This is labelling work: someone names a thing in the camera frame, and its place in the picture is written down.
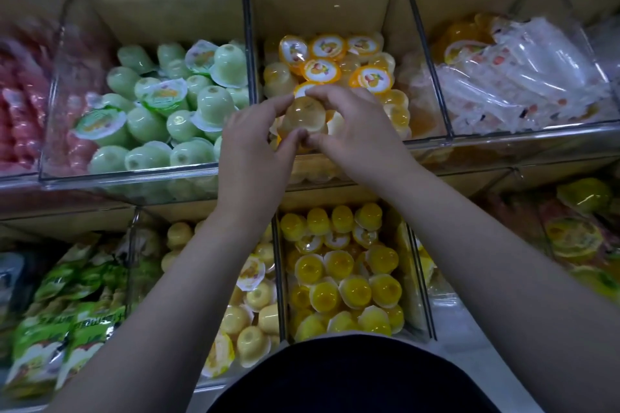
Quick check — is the person's right hand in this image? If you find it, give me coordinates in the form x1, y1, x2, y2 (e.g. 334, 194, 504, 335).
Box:
305, 85, 424, 194

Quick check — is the person's left hand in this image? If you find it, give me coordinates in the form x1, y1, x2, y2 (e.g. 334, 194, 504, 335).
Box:
215, 93, 309, 233

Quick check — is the single amber jelly cup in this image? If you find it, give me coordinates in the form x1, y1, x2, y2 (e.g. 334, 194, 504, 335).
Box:
281, 96, 329, 136

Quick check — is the pile of green jelly cups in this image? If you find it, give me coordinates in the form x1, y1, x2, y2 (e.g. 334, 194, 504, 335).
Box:
72, 38, 251, 177

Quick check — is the pile of orange-lid jelly cups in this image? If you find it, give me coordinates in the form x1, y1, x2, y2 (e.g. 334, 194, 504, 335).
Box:
262, 32, 413, 185

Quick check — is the pile of yellow jelly cups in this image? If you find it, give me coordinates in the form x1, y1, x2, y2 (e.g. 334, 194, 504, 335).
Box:
279, 201, 406, 343

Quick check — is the pile of pale yellow jelly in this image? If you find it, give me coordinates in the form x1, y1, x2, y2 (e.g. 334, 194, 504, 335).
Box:
160, 219, 284, 380

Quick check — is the pile of clear packets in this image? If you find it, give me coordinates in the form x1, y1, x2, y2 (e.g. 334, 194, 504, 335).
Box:
411, 13, 618, 136

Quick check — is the pile of pink jelly sticks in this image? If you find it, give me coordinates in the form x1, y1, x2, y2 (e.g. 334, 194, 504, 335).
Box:
0, 25, 108, 177

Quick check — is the green juice pouches pile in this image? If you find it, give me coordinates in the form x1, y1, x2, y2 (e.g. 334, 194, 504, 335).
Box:
0, 232, 161, 392

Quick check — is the person's right forearm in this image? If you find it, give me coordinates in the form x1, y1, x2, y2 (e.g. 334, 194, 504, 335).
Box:
387, 161, 620, 413

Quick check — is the person's left forearm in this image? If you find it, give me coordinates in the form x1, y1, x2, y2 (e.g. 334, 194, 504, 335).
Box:
43, 209, 267, 413

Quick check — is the black shirt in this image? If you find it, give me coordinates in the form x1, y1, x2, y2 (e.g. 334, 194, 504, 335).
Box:
208, 333, 502, 413

